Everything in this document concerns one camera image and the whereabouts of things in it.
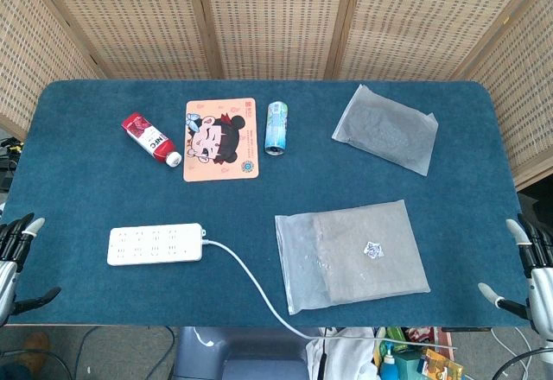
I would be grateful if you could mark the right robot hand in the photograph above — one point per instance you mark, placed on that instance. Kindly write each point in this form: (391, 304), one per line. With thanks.
(538, 276)

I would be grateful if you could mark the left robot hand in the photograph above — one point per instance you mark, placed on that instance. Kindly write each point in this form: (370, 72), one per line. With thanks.
(8, 263)

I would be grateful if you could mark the white power strip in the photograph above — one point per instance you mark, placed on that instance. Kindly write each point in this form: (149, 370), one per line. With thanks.
(154, 244)

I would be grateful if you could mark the yellow snack package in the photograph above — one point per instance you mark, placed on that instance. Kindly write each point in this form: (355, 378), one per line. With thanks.
(440, 366)

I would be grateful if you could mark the blue spray bottle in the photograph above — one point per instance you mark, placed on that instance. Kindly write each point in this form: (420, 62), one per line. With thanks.
(390, 362)

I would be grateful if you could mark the large translucent zip bag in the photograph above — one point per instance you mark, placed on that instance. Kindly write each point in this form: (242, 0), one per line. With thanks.
(352, 255)

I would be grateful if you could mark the red juice bottle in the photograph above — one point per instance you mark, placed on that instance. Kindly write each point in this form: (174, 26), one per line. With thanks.
(150, 138)

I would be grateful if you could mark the small translucent plastic bag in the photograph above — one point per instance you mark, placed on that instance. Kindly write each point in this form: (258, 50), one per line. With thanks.
(385, 130)

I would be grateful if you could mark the white cloth bag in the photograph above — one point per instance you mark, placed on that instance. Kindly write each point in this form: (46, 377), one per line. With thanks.
(341, 356)

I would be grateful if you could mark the cartoon girl mouse pad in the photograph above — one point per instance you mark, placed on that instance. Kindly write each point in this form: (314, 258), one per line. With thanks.
(221, 139)

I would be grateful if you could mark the blue plastic stool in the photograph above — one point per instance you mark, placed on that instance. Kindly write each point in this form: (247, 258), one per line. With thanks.
(242, 356)

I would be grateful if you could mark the blue table cloth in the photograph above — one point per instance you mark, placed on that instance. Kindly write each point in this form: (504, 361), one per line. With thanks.
(276, 233)

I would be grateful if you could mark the light blue drink can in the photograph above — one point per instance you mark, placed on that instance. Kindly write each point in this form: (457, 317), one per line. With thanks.
(276, 128)

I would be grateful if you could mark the woven folding screen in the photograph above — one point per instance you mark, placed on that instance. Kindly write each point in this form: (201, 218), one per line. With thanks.
(276, 17)

